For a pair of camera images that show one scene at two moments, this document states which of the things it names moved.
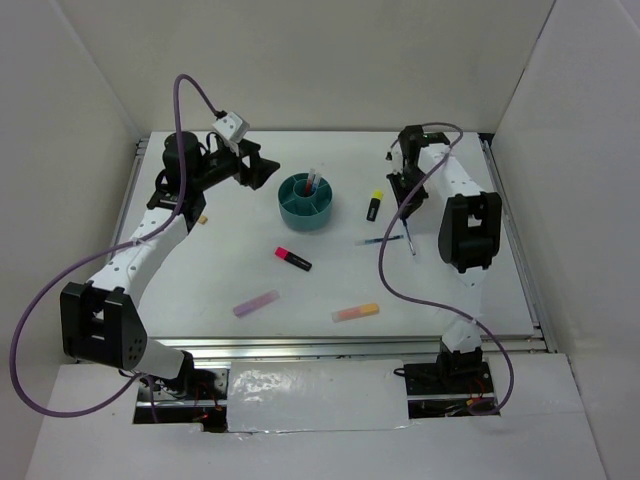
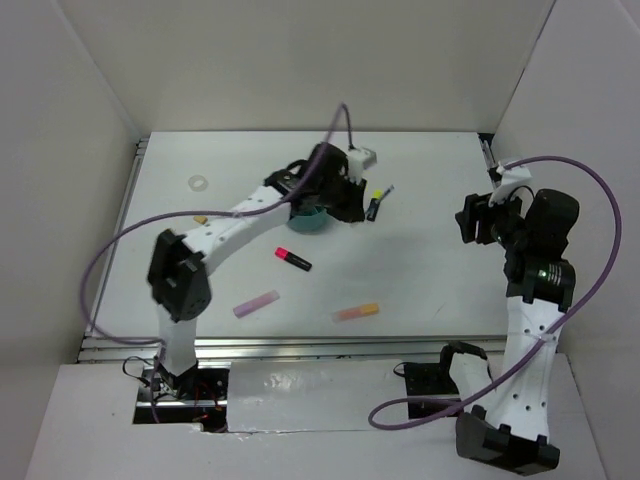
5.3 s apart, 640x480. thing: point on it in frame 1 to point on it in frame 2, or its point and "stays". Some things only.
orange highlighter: x=356 y=312 stays
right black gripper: x=400 y=195 to x=476 y=207
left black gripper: x=260 y=169 to x=352 y=211
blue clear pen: x=378 y=240 to x=387 y=192
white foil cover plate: x=316 y=395 stays
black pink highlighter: x=293 y=259 stays
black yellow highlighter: x=377 y=196 stays
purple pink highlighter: x=256 y=303 stays
